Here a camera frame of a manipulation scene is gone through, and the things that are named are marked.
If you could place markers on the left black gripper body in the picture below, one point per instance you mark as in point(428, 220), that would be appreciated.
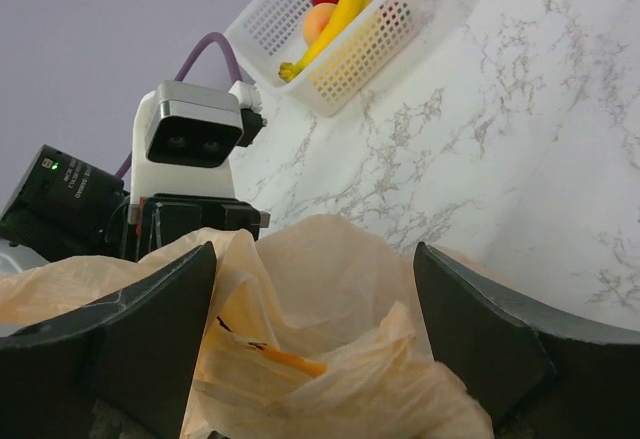
point(136, 230)

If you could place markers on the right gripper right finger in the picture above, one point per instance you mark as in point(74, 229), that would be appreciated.
point(538, 372)

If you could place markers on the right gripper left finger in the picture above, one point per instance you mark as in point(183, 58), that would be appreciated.
point(127, 358)

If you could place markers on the peach banana-print plastic bag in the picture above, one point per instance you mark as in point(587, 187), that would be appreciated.
point(314, 331)

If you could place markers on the fake orange fruit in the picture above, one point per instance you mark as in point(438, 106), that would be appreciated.
point(315, 20)

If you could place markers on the fake yellow banana bunch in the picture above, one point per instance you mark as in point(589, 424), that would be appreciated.
point(344, 14)

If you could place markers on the fake red chili pepper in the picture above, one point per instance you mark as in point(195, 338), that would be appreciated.
point(389, 12)

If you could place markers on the white plastic fruit basket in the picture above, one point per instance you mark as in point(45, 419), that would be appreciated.
point(269, 32)

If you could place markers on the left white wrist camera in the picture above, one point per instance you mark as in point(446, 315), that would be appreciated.
point(183, 135)

